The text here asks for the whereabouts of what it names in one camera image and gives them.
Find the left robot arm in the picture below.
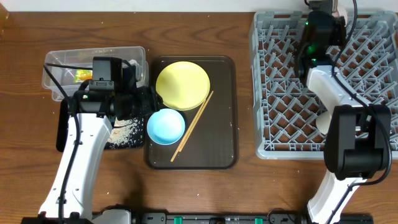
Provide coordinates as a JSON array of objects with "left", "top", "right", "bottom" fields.
[{"left": 21, "top": 57, "right": 162, "bottom": 223}]

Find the pale green cup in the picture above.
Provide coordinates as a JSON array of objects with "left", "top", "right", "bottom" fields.
[{"left": 316, "top": 111, "right": 331, "bottom": 135}]

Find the grey dishwasher rack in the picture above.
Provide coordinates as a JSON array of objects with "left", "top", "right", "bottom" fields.
[{"left": 249, "top": 11, "right": 397, "bottom": 160}]

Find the yellow plate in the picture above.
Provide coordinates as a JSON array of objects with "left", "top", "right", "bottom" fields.
[{"left": 155, "top": 61, "right": 210, "bottom": 111}]

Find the yellow green snack wrapper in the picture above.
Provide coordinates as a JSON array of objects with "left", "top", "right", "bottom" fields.
[{"left": 73, "top": 69, "right": 93, "bottom": 83}]

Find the light blue bowl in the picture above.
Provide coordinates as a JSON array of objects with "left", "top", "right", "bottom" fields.
[{"left": 147, "top": 108, "right": 185, "bottom": 146}]

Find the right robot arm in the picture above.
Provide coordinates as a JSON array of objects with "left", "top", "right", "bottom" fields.
[{"left": 294, "top": 1, "right": 392, "bottom": 223}]

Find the wooden chopsticks pair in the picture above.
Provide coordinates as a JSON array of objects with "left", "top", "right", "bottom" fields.
[{"left": 170, "top": 91, "right": 214, "bottom": 162}]

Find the clear plastic bin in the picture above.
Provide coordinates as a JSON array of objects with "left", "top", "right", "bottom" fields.
[{"left": 45, "top": 46, "right": 149, "bottom": 96}]

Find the black tray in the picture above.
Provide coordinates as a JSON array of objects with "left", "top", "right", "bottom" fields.
[{"left": 56, "top": 100, "right": 144, "bottom": 152}]

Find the brown serving tray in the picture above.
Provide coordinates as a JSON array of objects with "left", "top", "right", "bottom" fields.
[{"left": 144, "top": 56, "right": 239, "bottom": 170}]

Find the pile of rice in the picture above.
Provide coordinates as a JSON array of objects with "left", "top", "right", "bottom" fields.
[{"left": 105, "top": 118, "right": 144, "bottom": 149}]

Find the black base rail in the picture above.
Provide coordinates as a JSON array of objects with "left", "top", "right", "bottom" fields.
[{"left": 130, "top": 207, "right": 374, "bottom": 224}]

